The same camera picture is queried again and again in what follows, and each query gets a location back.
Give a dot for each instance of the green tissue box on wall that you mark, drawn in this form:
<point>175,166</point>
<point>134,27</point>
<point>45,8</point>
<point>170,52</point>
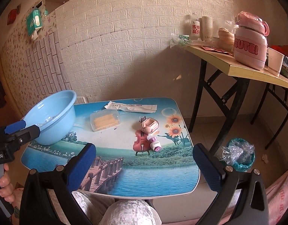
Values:
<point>34,23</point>

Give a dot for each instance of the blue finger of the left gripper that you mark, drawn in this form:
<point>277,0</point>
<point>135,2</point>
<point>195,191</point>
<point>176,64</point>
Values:
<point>14,127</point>

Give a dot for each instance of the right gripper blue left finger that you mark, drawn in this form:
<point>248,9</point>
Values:
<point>78,166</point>

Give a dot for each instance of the small table with scenery print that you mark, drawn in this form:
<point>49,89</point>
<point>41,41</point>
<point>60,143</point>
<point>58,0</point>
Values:
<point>125,165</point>

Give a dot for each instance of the green printed plastic bag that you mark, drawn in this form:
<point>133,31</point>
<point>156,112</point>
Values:
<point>179,39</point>

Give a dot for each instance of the clear toothpick box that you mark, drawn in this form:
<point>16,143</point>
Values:
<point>104,119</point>

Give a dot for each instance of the yellow folding table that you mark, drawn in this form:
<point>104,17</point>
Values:
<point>212,65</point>

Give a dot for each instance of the white cup on table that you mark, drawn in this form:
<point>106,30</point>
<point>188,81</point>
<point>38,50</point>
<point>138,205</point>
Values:
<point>275,61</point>

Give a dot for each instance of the bread in plastic bag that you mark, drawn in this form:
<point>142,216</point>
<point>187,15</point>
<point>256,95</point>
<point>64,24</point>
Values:
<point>227,38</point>

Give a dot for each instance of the small purple cap bottle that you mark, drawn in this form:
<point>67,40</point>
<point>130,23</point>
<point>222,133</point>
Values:
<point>155,144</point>

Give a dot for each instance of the person's left hand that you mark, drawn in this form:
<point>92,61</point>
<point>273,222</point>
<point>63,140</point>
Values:
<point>10,194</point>

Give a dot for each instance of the green lined trash bin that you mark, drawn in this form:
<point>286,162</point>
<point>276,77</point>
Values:
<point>239,154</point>

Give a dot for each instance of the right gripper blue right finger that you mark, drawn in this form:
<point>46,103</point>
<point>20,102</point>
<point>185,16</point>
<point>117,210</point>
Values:
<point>211,168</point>

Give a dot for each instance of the light blue plastic basin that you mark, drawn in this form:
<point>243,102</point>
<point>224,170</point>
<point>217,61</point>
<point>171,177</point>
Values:
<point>54,115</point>

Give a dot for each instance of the white paper roll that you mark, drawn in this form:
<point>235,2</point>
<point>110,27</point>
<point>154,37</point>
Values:
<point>207,27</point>

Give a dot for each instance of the white long paper packet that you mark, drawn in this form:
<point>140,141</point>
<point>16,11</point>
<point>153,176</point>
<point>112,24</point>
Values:
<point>138,108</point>

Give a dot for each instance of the pink plastic holder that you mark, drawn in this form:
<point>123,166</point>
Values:
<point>149,125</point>

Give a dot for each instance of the clear bottle red label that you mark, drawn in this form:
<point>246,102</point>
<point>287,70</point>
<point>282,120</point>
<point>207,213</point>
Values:
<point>195,27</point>

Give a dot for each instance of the pink cute jug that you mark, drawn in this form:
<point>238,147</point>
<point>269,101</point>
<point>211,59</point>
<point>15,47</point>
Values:
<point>250,45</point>

